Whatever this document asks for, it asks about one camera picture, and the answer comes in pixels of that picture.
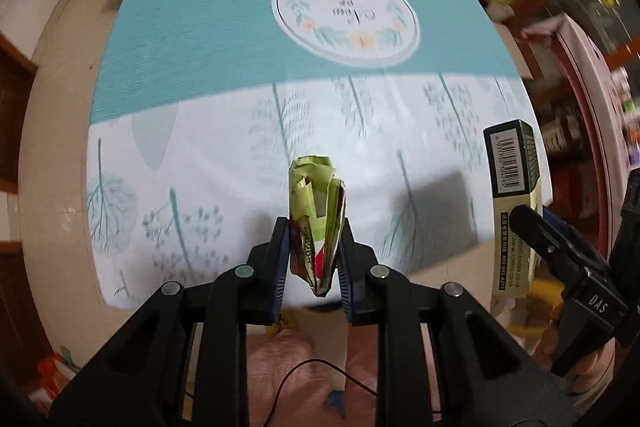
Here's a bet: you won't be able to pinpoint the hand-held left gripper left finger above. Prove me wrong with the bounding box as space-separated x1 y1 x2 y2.
47 217 291 427

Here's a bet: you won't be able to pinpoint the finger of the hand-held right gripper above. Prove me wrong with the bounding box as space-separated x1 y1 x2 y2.
542 206 610 270
509 204 609 294

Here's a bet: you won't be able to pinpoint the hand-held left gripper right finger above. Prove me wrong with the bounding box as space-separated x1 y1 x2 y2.
336 227 576 427

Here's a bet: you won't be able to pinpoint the green and cream box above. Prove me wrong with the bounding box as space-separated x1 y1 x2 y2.
482 119 543 300

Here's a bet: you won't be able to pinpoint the light green wrapper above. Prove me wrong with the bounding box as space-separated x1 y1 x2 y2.
287 155 348 298

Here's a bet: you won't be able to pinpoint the person's right hand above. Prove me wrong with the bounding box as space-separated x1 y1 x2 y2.
535 304 617 394

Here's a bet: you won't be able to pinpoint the yellow slipper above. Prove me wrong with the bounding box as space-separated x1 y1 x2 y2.
267 314 296 335

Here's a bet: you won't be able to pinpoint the person's legs in pink pants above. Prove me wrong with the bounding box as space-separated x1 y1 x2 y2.
247 327 381 427

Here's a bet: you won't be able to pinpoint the table with pink cloth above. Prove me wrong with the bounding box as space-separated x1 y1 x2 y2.
550 14 640 188

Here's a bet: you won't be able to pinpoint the leaf print tablecloth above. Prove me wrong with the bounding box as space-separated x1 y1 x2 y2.
86 0 553 310

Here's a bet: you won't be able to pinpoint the red printed bag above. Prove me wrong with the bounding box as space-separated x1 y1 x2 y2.
37 347 81 400

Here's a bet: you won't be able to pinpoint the thin black cable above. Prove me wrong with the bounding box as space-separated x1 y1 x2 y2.
262 359 378 427

